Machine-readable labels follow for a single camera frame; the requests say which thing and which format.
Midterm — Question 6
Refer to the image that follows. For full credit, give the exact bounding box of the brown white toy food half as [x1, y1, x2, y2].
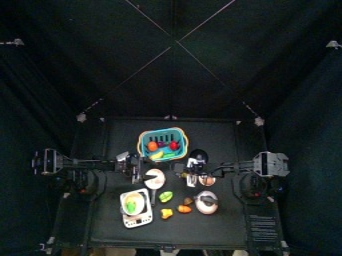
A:
[197, 174, 217, 187]

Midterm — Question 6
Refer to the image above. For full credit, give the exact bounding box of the teal toy shopping basket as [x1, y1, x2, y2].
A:
[136, 126, 189, 163]

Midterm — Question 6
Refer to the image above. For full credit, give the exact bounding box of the black round plate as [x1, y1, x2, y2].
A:
[188, 148, 209, 164]

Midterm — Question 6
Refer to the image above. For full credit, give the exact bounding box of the silver toy cup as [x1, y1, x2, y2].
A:
[185, 173, 198, 188]

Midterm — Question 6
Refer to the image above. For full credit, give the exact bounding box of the yellow toy banana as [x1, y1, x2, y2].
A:
[148, 150, 165, 161]

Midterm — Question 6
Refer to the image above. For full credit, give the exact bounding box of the white toy frying pan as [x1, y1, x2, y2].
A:
[142, 168, 166, 206]

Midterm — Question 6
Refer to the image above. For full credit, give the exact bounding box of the red toy tomato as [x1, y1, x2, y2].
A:
[166, 140, 181, 152]

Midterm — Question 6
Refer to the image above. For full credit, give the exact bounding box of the green toy food in bowl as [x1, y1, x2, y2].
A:
[124, 198, 138, 214]

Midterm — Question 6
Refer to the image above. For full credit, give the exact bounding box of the white bowl with food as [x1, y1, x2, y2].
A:
[193, 190, 220, 216]

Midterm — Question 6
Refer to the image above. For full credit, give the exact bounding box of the yellow toy food piece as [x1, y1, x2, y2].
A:
[158, 208, 174, 220]

